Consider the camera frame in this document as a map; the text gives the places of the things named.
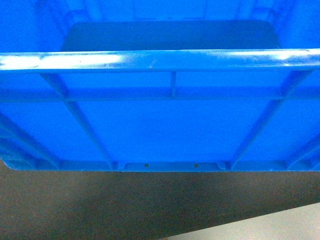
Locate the large blue plastic crate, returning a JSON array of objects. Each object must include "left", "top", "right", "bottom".
[{"left": 0, "top": 0, "right": 320, "bottom": 172}]

